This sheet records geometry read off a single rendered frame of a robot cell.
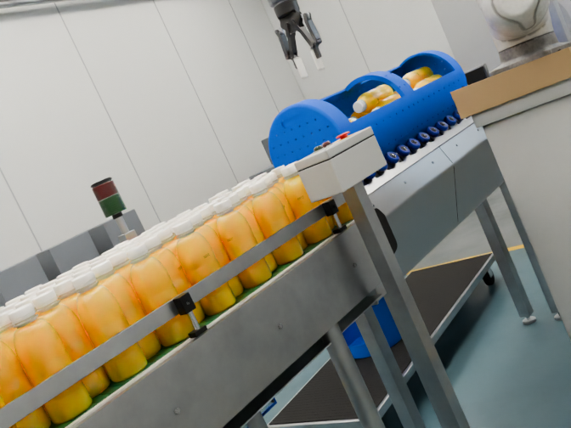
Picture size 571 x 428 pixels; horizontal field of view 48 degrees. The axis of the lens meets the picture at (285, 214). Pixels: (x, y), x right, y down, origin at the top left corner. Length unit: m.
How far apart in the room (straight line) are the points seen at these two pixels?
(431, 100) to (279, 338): 1.19
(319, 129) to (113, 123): 4.14
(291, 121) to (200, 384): 0.93
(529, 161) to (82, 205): 4.11
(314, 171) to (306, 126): 0.44
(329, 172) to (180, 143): 4.90
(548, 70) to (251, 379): 1.08
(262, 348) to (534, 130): 0.97
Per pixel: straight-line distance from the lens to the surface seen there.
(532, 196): 1.93
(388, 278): 1.55
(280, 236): 1.43
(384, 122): 2.00
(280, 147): 1.94
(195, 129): 6.47
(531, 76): 1.82
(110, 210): 1.84
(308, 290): 1.43
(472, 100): 1.87
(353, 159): 1.47
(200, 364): 1.21
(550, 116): 1.85
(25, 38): 5.76
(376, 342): 2.04
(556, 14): 3.00
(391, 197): 1.93
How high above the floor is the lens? 1.17
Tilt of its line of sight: 7 degrees down
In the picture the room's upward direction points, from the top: 25 degrees counter-clockwise
